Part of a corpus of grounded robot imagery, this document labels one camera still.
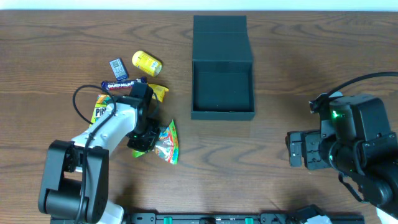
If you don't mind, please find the yellow candy wrapper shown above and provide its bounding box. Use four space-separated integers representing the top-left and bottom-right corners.
149 84 169 103

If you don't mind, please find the Dairy Milk chocolate bar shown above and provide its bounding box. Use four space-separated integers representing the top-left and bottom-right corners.
101 77 147 91

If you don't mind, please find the green Pretz snack box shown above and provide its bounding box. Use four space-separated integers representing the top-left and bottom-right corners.
90 94 111 126

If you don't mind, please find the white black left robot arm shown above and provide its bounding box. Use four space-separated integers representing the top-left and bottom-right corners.
38 83 160 224

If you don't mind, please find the dark green open box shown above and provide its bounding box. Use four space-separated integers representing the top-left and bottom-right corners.
191 15 256 121

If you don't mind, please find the blue Eclipse mint box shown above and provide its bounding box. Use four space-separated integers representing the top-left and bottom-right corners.
109 58 129 81

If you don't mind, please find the yellow Mentos bottle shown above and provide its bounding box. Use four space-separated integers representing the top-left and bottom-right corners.
132 50 162 77

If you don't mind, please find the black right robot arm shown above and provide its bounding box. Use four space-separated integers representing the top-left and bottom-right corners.
285 92 397 218

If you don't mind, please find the Haribo worms candy bag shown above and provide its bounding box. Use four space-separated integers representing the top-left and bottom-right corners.
132 120 179 165

